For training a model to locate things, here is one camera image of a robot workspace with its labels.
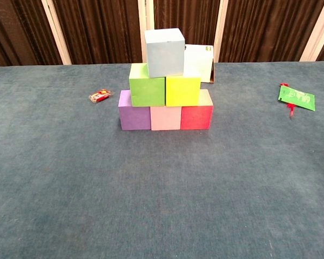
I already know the purple foam cube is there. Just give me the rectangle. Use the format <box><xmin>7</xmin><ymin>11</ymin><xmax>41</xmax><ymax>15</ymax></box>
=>
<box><xmin>118</xmin><ymin>90</ymin><xmax>152</xmax><ymax>131</ymax></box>

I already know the red foam cube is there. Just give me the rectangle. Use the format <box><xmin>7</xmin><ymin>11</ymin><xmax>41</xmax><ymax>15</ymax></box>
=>
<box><xmin>180</xmin><ymin>88</ymin><xmax>214</xmax><ymax>131</ymax></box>

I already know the green foam cube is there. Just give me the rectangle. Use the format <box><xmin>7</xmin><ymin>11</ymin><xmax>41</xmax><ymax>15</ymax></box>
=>
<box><xmin>129</xmin><ymin>63</ymin><xmax>166</xmax><ymax>107</ymax></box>

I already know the yellow foam cube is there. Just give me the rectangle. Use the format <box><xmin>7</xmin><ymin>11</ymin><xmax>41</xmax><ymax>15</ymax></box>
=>
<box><xmin>165</xmin><ymin>76</ymin><xmax>202</xmax><ymax>107</ymax></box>

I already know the light blue foam cube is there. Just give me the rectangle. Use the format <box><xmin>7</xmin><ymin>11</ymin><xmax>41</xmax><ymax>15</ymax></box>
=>
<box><xmin>144</xmin><ymin>28</ymin><xmax>186</xmax><ymax>78</ymax></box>

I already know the pink foam cube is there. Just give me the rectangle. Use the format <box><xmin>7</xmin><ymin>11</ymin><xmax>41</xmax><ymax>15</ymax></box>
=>
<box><xmin>150</xmin><ymin>105</ymin><xmax>182</xmax><ymax>131</ymax></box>

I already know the red candy wrapper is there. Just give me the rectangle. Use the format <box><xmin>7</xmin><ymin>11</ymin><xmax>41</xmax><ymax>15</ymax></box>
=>
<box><xmin>89</xmin><ymin>88</ymin><xmax>115</xmax><ymax>105</ymax></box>

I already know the white cardboard box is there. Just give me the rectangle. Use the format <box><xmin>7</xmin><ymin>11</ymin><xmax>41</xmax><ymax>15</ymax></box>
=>
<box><xmin>183</xmin><ymin>44</ymin><xmax>216</xmax><ymax>84</ymax></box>

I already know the small red ribbon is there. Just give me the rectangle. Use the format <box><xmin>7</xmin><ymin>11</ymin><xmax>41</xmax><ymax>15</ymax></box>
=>
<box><xmin>279</xmin><ymin>83</ymin><xmax>298</xmax><ymax>118</ymax></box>

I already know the teal felt table cover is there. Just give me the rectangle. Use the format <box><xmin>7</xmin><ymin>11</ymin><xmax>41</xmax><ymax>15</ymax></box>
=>
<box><xmin>0</xmin><ymin>61</ymin><xmax>324</xmax><ymax>259</ymax></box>

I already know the green sachet packet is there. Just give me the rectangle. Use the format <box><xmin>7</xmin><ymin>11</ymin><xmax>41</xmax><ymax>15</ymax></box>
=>
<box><xmin>278</xmin><ymin>85</ymin><xmax>316</xmax><ymax>112</ymax></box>

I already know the white frame post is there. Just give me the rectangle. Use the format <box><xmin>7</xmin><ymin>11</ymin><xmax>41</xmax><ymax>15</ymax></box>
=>
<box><xmin>137</xmin><ymin>0</ymin><xmax>156</xmax><ymax>64</ymax></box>
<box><xmin>299</xmin><ymin>0</ymin><xmax>324</xmax><ymax>62</ymax></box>
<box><xmin>41</xmin><ymin>0</ymin><xmax>72</xmax><ymax>65</ymax></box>
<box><xmin>213</xmin><ymin>0</ymin><xmax>229</xmax><ymax>63</ymax></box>

